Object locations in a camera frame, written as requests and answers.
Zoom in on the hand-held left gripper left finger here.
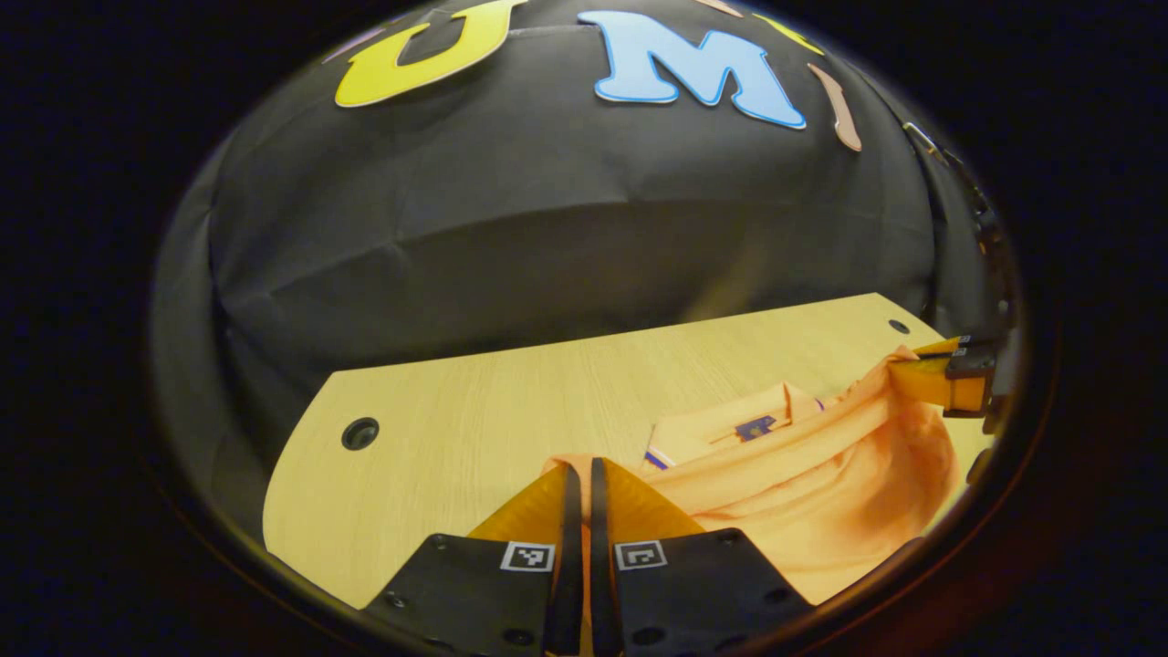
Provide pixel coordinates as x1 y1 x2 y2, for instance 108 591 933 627
363 461 585 657

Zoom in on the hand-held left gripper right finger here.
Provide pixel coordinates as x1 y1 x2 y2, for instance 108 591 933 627
589 456 815 657

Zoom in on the orange polo T-shirt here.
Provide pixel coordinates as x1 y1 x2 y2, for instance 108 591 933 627
543 345 964 657

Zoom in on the black backdrop cloth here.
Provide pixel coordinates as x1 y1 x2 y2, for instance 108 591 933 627
151 0 1014 548

